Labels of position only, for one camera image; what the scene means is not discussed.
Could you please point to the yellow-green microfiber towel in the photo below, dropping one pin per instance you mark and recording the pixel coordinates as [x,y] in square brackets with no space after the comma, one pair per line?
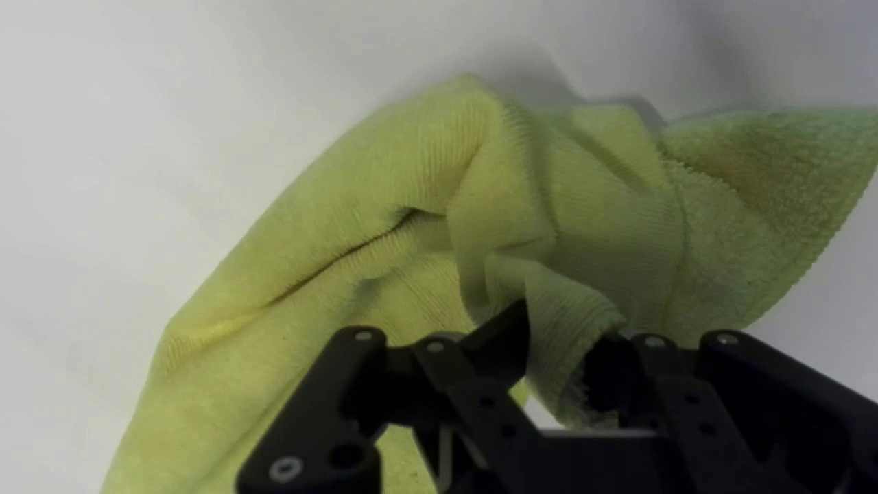
[456,201]

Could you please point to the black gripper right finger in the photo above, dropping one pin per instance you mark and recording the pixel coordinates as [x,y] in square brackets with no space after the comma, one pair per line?
[730,415]

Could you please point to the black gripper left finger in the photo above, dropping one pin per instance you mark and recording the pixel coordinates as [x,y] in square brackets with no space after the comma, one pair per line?
[452,395]

